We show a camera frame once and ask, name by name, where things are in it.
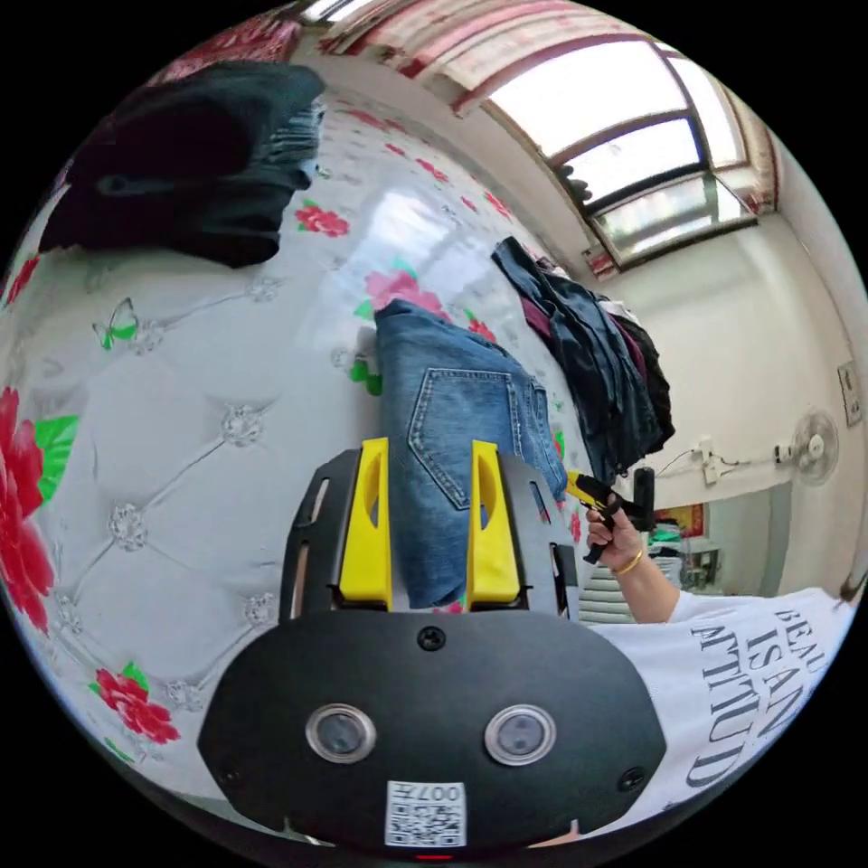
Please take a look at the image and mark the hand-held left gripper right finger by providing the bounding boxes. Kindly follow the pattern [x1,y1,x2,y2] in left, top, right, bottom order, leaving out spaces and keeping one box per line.
[466,439,528,609]

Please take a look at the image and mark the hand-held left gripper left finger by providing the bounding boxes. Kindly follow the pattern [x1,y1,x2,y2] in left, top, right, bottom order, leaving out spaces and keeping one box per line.
[338,437,394,606]

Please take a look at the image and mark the blue jeans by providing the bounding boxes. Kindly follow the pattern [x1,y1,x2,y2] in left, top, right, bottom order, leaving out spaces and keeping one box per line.
[372,297,571,609]

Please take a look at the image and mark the person's right forearm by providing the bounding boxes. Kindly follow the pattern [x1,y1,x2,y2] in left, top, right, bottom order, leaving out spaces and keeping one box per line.
[612,547,684,627]

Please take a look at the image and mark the person's right hand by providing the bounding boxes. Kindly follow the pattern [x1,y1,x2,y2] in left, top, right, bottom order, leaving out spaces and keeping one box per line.
[585,504,646,575]

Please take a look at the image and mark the bed with floral sheet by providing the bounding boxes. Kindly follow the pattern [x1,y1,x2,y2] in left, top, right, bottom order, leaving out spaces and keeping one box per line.
[0,88,615,805]

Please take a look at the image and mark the person's body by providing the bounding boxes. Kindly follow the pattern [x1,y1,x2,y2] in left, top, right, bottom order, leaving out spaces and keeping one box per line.
[588,585,863,809]

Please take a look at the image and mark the window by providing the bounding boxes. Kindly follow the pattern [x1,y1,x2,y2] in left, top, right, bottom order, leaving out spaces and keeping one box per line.
[474,37,762,267]

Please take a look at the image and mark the pile of dark clothes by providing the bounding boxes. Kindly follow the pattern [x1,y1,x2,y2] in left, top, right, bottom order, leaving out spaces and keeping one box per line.
[37,61,328,270]

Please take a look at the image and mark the red striped curtain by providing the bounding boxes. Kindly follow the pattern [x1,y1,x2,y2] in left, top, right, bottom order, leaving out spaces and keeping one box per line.
[318,0,679,118]

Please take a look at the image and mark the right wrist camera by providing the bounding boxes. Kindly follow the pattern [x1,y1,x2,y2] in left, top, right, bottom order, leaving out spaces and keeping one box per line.
[633,466,657,534]

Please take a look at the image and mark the white wall fan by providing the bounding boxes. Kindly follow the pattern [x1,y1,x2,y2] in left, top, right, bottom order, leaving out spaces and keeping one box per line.
[791,408,842,487]

